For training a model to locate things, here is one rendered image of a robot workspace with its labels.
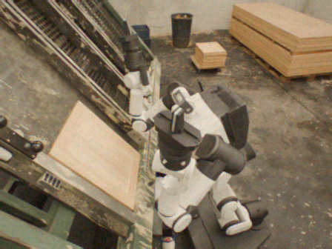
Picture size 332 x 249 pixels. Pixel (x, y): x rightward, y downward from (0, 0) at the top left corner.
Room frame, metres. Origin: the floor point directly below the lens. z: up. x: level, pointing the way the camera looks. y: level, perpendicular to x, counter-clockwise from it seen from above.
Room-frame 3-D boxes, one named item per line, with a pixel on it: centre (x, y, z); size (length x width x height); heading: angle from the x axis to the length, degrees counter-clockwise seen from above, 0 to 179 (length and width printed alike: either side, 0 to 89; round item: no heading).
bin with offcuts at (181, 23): (5.42, -0.34, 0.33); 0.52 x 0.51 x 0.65; 11
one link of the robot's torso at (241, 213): (0.90, -0.51, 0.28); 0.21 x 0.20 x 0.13; 107
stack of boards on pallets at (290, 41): (4.79, -2.29, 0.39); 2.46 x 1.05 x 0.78; 11
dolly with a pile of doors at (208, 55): (4.19, -0.77, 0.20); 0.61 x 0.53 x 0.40; 11
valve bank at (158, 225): (0.78, 0.01, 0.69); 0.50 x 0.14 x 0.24; 0
